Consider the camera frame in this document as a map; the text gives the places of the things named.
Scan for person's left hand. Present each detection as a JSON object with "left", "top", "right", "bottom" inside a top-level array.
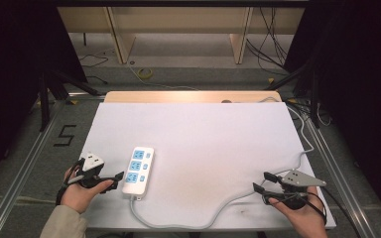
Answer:
[{"left": 61, "top": 166, "right": 115, "bottom": 214}]

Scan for wooden table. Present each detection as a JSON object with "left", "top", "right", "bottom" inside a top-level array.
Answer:
[{"left": 103, "top": 90, "right": 283, "bottom": 104}]

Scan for black curtain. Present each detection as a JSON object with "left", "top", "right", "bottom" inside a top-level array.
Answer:
[
  {"left": 0, "top": 0, "right": 88, "bottom": 194},
  {"left": 282, "top": 0, "right": 381, "bottom": 232}
]

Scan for pale floor cable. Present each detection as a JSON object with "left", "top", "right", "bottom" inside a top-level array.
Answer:
[{"left": 128, "top": 60, "right": 200, "bottom": 92}]

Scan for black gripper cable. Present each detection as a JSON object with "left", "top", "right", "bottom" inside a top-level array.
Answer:
[{"left": 307, "top": 185, "right": 363, "bottom": 238}]

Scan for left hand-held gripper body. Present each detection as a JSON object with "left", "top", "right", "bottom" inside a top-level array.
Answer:
[{"left": 68, "top": 151, "right": 115, "bottom": 190}]

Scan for person's right hand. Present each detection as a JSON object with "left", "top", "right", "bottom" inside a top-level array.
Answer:
[{"left": 267, "top": 185, "right": 329, "bottom": 238}]

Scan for thin black floor cable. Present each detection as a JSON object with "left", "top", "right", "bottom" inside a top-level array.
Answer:
[{"left": 78, "top": 53, "right": 109, "bottom": 85}]

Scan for black floor cables bundle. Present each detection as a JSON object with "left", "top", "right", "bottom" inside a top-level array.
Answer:
[{"left": 245, "top": 6, "right": 291, "bottom": 75}]

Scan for black wrist strap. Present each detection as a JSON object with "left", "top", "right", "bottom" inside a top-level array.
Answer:
[{"left": 55, "top": 158, "right": 85, "bottom": 206}]

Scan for grey power strip cable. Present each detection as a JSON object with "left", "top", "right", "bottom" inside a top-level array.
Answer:
[{"left": 129, "top": 96, "right": 317, "bottom": 231}]

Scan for yellow tape roll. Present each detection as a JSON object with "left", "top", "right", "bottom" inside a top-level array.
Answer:
[{"left": 136, "top": 66, "right": 154, "bottom": 80}]

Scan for white table cover sheet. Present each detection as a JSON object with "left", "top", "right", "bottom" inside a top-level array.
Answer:
[{"left": 78, "top": 101, "right": 337, "bottom": 232}]

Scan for white power strip blue sockets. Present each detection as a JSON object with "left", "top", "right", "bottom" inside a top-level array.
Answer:
[{"left": 121, "top": 146, "right": 156, "bottom": 201}]

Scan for black metal stand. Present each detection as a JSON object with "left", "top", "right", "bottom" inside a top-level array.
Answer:
[
  {"left": 38, "top": 68, "right": 102, "bottom": 133},
  {"left": 263, "top": 56, "right": 322, "bottom": 129}
]

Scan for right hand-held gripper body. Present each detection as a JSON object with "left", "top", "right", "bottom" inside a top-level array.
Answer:
[{"left": 263, "top": 169, "right": 327, "bottom": 211}]

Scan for light wooden desk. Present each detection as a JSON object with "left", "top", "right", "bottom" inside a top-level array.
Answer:
[{"left": 57, "top": 5, "right": 306, "bottom": 65}]

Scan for aluminium floor rail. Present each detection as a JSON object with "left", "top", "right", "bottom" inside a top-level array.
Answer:
[
  {"left": 0, "top": 98, "right": 67, "bottom": 238},
  {"left": 304, "top": 115, "right": 378, "bottom": 238}
]

